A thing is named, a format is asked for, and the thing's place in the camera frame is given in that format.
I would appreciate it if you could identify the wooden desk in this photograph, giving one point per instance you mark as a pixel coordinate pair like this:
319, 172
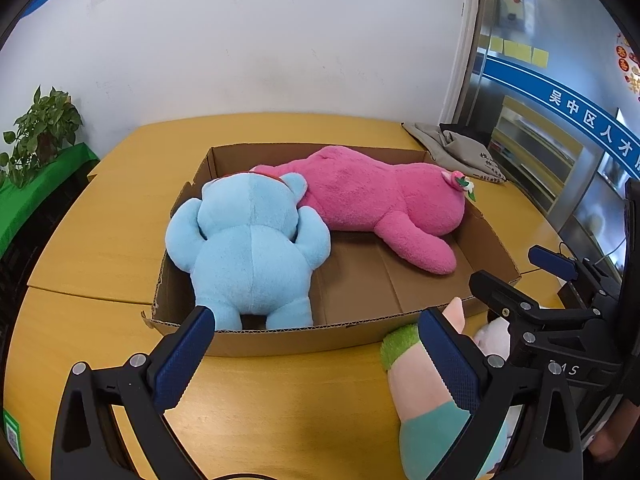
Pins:
130, 220

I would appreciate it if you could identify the green label sticker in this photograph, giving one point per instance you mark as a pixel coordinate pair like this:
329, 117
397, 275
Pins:
12, 435

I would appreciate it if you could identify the pink and green plush toy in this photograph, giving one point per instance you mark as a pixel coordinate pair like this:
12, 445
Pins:
420, 400

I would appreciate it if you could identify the blue door banner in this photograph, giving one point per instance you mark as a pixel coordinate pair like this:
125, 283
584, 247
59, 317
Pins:
550, 92

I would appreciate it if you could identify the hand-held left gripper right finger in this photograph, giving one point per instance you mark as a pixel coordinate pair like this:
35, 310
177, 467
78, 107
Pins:
447, 360

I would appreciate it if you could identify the metal framed glass door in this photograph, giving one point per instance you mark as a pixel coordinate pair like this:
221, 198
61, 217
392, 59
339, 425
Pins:
550, 160

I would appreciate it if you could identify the cardboard box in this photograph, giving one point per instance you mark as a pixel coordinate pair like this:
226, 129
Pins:
360, 290

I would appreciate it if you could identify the yellow sticky note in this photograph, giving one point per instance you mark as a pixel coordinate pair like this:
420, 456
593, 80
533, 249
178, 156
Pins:
496, 44
518, 50
540, 56

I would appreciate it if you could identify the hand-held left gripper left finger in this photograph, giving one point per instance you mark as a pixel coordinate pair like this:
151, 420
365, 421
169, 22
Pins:
181, 357

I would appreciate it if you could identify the blue plush bear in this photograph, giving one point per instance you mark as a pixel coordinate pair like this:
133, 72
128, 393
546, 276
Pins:
250, 255

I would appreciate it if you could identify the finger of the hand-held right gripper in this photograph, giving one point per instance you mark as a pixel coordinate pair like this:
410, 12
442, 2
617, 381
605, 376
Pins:
552, 260
500, 296

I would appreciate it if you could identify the green covered side table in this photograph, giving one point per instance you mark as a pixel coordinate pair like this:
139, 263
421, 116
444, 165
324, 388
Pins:
30, 195

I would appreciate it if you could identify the pink plush bear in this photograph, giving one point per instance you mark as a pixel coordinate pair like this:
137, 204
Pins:
365, 195

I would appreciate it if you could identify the red window decoration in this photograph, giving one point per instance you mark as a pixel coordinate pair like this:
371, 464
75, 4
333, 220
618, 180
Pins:
629, 65

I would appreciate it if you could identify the green potted plant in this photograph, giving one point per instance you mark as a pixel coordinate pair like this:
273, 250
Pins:
40, 125

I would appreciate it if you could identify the cartoon door poster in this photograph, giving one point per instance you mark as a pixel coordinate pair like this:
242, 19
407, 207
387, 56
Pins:
515, 0

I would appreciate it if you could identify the grey cloth bag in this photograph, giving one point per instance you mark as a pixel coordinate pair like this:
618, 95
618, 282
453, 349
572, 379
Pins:
465, 152

